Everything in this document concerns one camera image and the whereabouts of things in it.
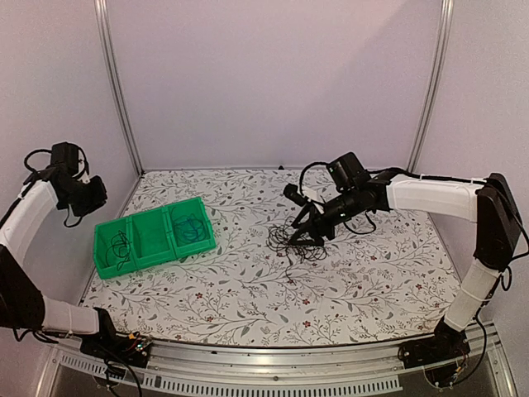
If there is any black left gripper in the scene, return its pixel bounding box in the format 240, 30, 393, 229
63, 175, 108, 217

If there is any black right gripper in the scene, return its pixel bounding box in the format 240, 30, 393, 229
289, 187, 363, 246

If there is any black cable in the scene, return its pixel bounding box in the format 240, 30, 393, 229
267, 218, 327, 285

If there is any dark blue cable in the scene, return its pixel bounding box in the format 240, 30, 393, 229
102, 229, 134, 274

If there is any light blue cable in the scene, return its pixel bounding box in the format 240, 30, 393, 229
171, 210, 210, 244

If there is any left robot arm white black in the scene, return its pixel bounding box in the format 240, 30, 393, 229
1, 142, 123, 359

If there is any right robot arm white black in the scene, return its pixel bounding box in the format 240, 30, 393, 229
284, 152, 528, 361

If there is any green bin left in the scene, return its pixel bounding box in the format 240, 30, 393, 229
93, 218, 136, 280

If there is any green bin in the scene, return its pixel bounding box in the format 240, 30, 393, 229
93, 218, 136, 280
166, 197, 217, 259
130, 208, 175, 270

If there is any green bin middle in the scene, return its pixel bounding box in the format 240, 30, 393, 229
130, 208, 175, 270

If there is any floral table mat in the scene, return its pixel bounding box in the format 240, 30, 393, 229
83, 170, 460, 347

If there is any green bin right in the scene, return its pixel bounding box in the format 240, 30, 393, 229
166, 197, 217, 259

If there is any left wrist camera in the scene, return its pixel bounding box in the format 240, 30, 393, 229
74, 159, 90, 184

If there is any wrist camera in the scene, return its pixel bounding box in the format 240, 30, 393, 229
283, 184, 320, 206
74, 159, 90, 184

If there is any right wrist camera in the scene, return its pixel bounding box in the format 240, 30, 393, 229
283, 184, 320, 206

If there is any front aluminium rail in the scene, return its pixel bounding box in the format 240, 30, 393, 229
36, 322, 521, 396

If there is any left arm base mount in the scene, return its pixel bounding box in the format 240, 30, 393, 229
80, 308, 152, 368

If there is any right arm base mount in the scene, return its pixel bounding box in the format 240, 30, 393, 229
398, 318, 470, 388

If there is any left aluminium corner post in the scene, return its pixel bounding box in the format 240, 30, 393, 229
94, 0, 145, 177

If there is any aluminium corner post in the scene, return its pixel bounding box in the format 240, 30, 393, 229
407, 0, 454, 172
94, 0, 145, 177

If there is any right aluminium corner post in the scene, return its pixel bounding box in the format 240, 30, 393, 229
407, 0, 454, 172

